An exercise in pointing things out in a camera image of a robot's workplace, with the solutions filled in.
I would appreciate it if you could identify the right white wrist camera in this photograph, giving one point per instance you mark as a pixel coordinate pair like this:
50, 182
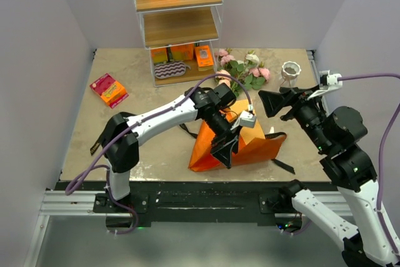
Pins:
328, 82

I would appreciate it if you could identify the white ribbed vase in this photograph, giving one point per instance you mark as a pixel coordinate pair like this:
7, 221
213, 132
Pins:
290, 72

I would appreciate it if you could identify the orange box bottom right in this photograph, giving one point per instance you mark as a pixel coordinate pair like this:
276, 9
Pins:
204, 58

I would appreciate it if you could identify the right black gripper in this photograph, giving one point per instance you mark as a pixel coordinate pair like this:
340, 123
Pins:
273, 101

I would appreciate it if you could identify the purple wavy sponge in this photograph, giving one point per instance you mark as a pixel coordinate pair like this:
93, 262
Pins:
170, 69

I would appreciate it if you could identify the orange wrapping paper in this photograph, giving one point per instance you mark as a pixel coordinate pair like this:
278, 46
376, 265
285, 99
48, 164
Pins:
250, 145

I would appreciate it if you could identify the white wire wooden shelf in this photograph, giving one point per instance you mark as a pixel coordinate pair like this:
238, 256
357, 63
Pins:
166, 23

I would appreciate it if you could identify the pink flower bouquet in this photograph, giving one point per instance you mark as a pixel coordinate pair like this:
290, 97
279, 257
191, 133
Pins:
241, 75

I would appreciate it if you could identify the orange box bottom middle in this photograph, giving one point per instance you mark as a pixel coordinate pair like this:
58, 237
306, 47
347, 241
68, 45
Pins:
183, 52

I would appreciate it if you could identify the pink orange snack box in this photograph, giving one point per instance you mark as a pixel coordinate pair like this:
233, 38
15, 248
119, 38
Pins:
110, 91

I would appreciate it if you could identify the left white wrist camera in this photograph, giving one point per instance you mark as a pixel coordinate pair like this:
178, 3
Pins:
245, 119

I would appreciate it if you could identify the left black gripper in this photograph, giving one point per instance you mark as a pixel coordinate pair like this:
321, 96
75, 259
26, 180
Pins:
222, 144

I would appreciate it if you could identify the black printed ribbon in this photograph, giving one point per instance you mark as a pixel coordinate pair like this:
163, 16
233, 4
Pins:
281, 165

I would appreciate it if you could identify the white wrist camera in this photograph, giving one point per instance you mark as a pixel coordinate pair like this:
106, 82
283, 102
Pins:
328, 82
245, 119

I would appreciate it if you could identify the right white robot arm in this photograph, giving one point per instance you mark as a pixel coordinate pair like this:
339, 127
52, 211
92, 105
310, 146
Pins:
371, 240

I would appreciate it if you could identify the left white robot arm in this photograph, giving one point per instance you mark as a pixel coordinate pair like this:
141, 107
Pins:
125, 134

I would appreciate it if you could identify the orange box bottom left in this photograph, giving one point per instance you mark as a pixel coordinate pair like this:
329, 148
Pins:
159, 55

